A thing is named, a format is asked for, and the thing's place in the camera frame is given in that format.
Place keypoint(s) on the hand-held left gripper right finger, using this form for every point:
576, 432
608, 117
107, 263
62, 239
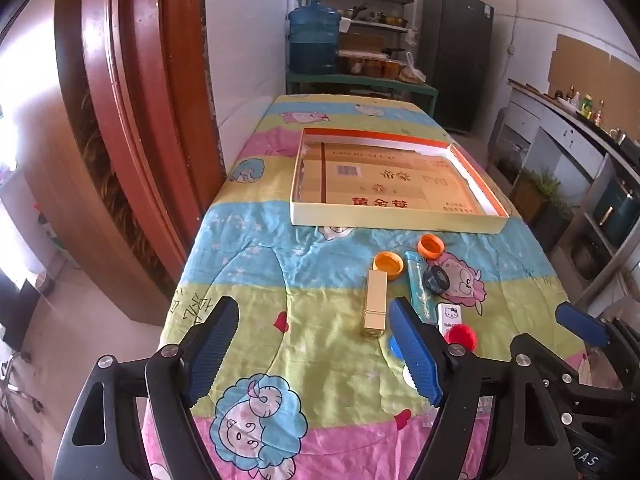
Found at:
415, 355

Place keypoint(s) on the green low table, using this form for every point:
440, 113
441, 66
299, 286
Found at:
350, 82

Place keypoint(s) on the metal cooking pot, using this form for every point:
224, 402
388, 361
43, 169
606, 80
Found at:
586, 262

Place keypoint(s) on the chrome chair base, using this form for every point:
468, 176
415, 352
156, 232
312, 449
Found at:
17, 385

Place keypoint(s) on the clear plastic jug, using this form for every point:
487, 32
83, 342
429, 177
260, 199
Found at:
511, 162

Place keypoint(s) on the orange bottle cap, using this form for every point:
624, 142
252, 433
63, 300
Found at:
431, 246
388, 265

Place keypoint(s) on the yellow potted plant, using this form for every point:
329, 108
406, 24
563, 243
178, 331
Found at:
525, 197

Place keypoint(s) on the dark potted plant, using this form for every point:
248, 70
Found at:
550, 225

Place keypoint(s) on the shallow cardboard box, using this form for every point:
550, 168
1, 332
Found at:
390, 180

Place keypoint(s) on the white cartoon lighter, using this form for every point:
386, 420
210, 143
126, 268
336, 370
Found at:
450, 316

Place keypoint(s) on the black gas stove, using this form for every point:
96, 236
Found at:
631, 146

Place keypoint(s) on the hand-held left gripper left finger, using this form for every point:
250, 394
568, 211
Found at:
212, 355

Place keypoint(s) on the red bottle cap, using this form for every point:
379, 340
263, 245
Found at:
461, 337

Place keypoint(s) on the blue bottle cap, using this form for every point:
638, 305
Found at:
395, 346

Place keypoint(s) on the grey kitchen counter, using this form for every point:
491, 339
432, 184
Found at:
555, 130

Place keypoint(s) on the dark refrigerator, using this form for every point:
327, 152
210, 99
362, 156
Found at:
455, 55

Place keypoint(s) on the brown wooden door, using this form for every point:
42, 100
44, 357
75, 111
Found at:
130, 135

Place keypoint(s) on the teal plastic tube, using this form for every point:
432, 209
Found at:
416, 285

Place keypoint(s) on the blue water jug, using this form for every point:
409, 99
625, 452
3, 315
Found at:
314, 37

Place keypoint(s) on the plastic bag of food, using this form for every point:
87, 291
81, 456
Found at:
412, 72

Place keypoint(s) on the teal kitchen appliance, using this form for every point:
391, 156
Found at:
617, 215

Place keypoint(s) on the cartoon sheep printed blanket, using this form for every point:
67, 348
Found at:
310, 285

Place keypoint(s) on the metal cup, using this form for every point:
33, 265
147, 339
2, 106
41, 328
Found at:
617, 136

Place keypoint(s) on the black round cap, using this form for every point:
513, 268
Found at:
436, 280

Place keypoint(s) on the brown cardboard carton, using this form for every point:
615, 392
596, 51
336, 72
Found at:
361, 42

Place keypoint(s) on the green bottle with yellow cap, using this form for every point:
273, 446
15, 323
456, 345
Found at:
586, 104

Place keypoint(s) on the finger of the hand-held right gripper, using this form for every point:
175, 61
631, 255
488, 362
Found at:
560, 375
580, 322

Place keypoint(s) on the cardboard wall sheet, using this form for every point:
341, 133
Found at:
585, 70

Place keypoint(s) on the red label sauce bottle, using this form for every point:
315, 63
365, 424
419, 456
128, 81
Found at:
599, 114

